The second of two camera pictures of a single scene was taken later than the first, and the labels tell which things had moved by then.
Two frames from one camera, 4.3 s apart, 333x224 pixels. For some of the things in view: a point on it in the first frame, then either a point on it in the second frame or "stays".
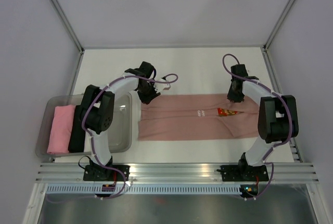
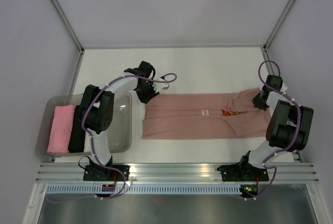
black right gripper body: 234,95 → 258,102
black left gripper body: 148,92 stays
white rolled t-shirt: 87,147 stays
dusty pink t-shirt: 197,116 stays
